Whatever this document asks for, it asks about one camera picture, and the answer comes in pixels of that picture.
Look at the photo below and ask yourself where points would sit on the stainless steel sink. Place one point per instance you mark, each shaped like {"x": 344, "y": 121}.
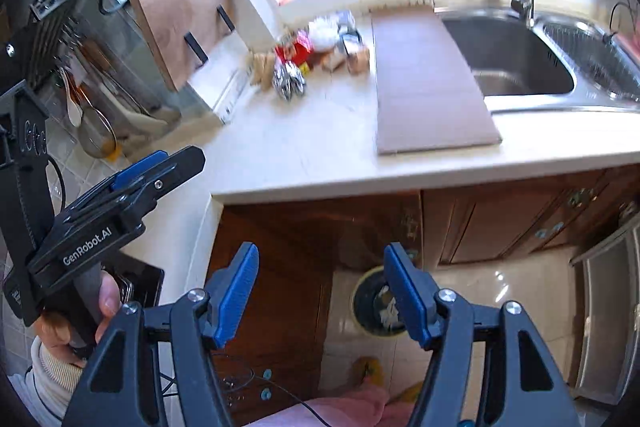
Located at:
{"x": 558, "y": 64}

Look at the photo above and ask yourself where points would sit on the right yellow slipper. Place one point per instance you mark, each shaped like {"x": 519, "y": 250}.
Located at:
{"x": 410, "y": 395}

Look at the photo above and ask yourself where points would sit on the white sleeve forearm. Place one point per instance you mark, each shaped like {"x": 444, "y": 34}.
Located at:
{"x": 46, "y": 388}

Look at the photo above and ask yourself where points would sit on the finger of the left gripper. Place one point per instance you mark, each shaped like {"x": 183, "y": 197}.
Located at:
{"x": 140, "y": 196}
{"x": 125, "y": 177}

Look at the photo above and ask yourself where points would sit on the yellow slipper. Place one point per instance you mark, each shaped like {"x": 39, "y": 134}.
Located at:
{"x": 410, "y": 395}
{"x": 368, "y": 370}

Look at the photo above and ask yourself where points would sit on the steel strainer ladle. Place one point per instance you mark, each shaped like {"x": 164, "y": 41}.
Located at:
{"x": 95, "y": 133}

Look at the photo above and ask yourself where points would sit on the wooden cutting board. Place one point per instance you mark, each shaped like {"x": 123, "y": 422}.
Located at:
{"x": 182, "y": 33}

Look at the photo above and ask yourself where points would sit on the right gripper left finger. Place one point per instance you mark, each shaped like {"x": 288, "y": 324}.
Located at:
{"x": 120, "y": 386}

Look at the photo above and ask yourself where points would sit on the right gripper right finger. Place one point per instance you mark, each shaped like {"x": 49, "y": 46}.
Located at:
{"x": 522, "y": 386}

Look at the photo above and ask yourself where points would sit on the pink trouser leg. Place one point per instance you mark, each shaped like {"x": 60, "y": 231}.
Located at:
{"x": 365, "y": 405}

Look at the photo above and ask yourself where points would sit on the brown cardboard sheet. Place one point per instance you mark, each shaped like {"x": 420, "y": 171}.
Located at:
{"x": 428, "y": 98}

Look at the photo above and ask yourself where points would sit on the wooden cabinet door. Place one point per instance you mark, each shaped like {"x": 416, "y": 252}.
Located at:
{"x": 297, "y": 337}

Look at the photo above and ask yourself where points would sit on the red snack packet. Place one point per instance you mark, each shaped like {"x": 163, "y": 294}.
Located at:
{"x": 295, "y": 47}

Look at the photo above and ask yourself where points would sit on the yellow rimmed trash bin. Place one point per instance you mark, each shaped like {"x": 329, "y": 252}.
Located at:
{"x": 374, "y": 308}

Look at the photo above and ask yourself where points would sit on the silver foil bag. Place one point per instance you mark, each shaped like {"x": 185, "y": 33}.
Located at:
{"x": 288, "y": 80}

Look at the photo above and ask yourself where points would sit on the person's left hand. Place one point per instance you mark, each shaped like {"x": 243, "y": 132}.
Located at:
{"x": 55, "y": 332}

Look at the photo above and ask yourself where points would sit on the loofah sponge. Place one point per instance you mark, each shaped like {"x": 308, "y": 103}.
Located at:
{"x": 262, "y": 66}

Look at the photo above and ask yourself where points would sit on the white plastic bag cup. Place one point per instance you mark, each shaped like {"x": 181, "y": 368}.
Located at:
{"x": 324, "y": 32}

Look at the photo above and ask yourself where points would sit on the left yellow slipper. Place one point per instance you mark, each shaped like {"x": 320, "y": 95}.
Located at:
{"x": 368, "y": 370}

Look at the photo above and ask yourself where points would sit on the white spatula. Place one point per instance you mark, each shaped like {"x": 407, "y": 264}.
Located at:
{"x": 74, "y": 111}

